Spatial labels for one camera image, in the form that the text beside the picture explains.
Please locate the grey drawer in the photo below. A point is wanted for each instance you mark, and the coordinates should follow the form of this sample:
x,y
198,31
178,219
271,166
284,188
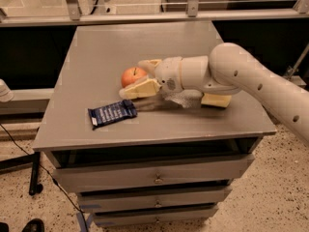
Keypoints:
x,y
153,199
154,215
152,173

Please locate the red orange apple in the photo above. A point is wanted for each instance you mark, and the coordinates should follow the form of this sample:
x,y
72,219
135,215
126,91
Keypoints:
x,y
130,75

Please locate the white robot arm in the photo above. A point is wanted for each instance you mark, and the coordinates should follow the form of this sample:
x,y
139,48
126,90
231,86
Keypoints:
x,y
227,70

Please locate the metal railing frame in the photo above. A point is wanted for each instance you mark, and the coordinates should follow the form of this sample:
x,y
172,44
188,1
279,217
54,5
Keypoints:
x,y
83,12

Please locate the black shoe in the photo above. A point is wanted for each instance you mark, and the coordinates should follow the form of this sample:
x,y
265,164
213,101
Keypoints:
x,y
34,225

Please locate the middle grey drawer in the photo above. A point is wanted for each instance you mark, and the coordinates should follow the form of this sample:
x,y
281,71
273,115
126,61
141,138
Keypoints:
x,y
153,199

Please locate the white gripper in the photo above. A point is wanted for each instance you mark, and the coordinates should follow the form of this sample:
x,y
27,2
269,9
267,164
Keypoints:
x,y
168,72

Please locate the bottom grey drawer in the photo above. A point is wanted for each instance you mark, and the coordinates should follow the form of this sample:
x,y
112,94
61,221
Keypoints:
x,y
154,215

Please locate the black stand leg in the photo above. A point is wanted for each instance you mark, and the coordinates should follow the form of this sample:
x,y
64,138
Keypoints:
x,y
32,161

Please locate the top grey drawer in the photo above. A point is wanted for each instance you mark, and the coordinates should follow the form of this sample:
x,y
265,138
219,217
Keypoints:
x,y
152,173

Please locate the blue rxbar wrapper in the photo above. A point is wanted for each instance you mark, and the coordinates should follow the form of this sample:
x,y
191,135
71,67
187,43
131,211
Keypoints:
x,y
112,113

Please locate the grey drawer cabinet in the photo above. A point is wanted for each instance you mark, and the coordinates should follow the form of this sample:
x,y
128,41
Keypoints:
x,y
90,78

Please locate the yellow sponge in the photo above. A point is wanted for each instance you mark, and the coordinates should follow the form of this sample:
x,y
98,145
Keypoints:
x,y
216,100

